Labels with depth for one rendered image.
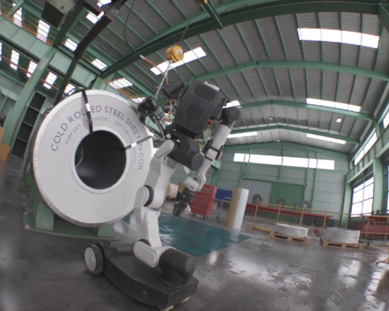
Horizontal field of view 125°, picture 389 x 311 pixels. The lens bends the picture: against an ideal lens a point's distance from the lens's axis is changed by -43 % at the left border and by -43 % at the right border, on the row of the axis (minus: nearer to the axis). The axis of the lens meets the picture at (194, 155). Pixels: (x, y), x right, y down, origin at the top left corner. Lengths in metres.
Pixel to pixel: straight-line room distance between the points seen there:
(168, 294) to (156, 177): 0.70
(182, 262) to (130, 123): 1.26
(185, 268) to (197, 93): 0.97
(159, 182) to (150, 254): 0.45
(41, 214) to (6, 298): 0.94
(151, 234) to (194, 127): 0.71
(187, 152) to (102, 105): 0.88
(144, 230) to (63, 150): 0.83
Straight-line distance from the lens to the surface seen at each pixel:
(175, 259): 1.02
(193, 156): 1.01
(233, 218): 5.70
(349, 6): 3.56
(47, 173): 1.44
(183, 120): 1.05
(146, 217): 1.16
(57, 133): 1.44
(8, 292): 1.04
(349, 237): 5.81
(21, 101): 6.13
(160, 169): 1.12
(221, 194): 10.40
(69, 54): 6.89
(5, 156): 5.46
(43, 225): 1.76
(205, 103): 1.05
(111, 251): 1.25
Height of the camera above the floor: 0.69
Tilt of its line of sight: 13 degrees up
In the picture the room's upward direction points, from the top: 14 degrees clockwise
